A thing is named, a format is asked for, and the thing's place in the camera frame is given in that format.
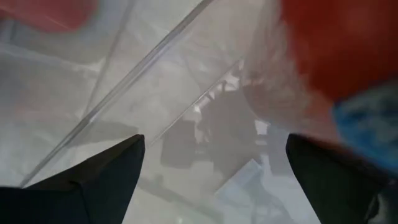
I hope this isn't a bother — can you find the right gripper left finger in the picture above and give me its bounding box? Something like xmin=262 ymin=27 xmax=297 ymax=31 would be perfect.
xmin=0 ymin=133 xmax=146 ymax=224

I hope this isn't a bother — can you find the red Fanta can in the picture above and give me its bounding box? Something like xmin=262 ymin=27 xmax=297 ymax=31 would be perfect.
xmin=244 ymin=0 xmax=398 ymax=177

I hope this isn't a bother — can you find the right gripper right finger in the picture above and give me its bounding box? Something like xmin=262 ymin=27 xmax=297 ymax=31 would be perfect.
xmin=285 ymin=133 xmax=398 ymax=224

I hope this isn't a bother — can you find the clear plastic bin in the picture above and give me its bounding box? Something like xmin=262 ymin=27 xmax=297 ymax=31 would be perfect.
xmin=18 ymin=0 xmax=312 ymax=224

